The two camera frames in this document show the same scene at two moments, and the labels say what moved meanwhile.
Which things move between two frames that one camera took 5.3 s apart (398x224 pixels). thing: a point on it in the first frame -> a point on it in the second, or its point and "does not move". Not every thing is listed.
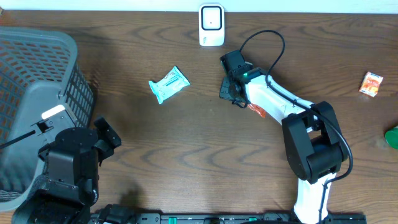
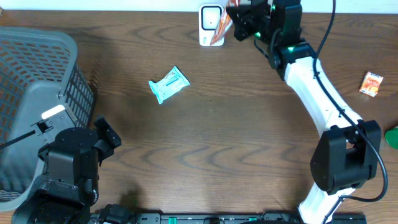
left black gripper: x=102 y=147 does not move
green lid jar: x=392 y=137 does not move
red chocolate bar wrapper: x=258 y=109 -> x=225 y=22
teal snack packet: x=169 y=85 does not move
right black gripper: x=224 y=91 -> x=241 y=15
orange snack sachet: x=370 y=84 does not move
